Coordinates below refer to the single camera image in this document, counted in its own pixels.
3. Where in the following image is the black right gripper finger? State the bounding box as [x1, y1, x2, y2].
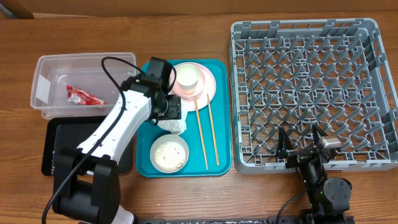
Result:
[312, 123, 326, 146]
[276, 127, 294, 152]

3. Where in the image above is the white napkin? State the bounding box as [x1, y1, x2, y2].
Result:
[157, 100, 188, 136]

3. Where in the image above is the grey bowl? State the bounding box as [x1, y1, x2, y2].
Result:
[150, 134, 189, 174]

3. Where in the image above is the red snack wrapper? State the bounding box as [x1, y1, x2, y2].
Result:
[67, 85, 107, 105]

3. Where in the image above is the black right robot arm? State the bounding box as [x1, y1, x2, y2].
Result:
[275, 124, 354, 223]

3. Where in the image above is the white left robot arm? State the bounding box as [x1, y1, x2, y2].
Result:
[42, 57, 182, 224]

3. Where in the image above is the grey dishwasher rack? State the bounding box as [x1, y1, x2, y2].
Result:
[229, 18, 397, 174]

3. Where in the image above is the left wooden chopstick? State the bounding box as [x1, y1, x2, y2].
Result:
[193, 97, 208, 170]

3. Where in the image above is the wooden chopstick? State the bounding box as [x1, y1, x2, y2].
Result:
[193, 97, 208, 170]
[206, 94, 220, 166]

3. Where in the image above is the pale green cup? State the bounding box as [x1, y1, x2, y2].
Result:
[177, 64, 199, 90]

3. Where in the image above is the right wooden chopstick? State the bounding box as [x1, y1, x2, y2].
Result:
[206, 94, 220, 166]

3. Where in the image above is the teal plastic tray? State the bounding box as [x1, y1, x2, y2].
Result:
[136, 59, 232, 177]

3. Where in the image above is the clear plastic bin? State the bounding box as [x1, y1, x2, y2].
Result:
[30, 52, 136, 119]

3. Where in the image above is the black tray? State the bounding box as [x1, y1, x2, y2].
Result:
[41, 115, 134, 177]

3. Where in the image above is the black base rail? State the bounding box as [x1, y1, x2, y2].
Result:
[138, 216, 355, 224]

